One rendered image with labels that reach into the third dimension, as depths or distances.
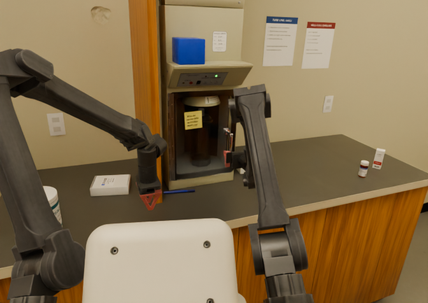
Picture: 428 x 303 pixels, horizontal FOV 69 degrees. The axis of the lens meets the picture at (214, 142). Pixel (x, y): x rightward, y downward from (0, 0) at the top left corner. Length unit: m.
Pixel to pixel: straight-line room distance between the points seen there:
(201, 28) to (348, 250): 1.31
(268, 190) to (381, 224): 1.30
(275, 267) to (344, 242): 1.18
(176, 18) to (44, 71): 0.66
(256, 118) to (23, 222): 0.49
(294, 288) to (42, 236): 0.44
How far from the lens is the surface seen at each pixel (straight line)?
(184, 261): 0.45
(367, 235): 1.88
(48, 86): 0.73
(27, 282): 0.63
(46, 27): 1.65
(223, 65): 1.20
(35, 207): 0.63
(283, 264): 0.62
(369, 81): 2.48
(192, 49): 1.16
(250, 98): 0.74
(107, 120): 0.84
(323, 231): 1.63
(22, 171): 0.63
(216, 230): 0.46
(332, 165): 1.84
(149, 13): 1.14
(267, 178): 0.66
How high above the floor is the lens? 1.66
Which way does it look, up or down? 21 degrees down
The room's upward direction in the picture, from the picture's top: 2 degrees clockwise
